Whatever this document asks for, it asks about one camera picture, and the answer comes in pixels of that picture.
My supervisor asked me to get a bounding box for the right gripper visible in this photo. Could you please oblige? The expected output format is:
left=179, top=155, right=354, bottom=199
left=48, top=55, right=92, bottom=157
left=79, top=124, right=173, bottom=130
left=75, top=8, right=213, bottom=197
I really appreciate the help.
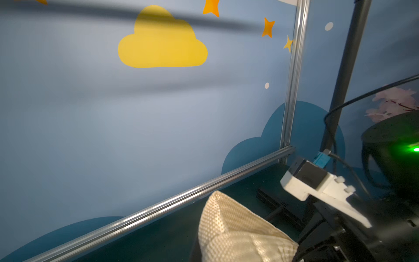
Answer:
left=293, top=194, right=419, bottom=262

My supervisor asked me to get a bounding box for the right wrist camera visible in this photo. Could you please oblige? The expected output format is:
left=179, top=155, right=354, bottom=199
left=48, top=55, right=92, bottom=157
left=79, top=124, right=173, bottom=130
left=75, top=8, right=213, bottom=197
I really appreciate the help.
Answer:
left=280, top=158, right=372, bottom=228

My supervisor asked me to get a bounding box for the pink cherry blossom tree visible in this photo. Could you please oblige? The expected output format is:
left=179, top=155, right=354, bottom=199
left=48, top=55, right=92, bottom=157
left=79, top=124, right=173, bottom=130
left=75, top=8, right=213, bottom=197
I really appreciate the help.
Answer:
left=366, top=87, right=419, bottom=123

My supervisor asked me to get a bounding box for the aluminium frame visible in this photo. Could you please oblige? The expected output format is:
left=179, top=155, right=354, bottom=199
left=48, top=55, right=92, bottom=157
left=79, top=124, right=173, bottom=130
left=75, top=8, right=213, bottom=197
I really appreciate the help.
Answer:
left=29, top=1, right=311, bottom=262

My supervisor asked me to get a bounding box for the black clothes rack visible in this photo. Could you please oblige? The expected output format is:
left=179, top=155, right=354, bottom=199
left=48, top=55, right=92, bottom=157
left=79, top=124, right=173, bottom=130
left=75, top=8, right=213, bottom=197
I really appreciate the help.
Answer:
left=256, top=0, right=373, bottom=230

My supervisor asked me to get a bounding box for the cream sling bag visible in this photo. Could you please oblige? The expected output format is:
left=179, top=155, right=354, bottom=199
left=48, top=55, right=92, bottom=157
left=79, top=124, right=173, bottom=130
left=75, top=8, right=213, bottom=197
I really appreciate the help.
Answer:
left=197, top=191, right=299, bottom=262

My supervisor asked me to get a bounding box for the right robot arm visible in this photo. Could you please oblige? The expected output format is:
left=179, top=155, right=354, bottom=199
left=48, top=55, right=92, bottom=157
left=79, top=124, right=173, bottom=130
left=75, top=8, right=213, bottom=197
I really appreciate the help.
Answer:
left=280, top=111, right=419, bottom=262

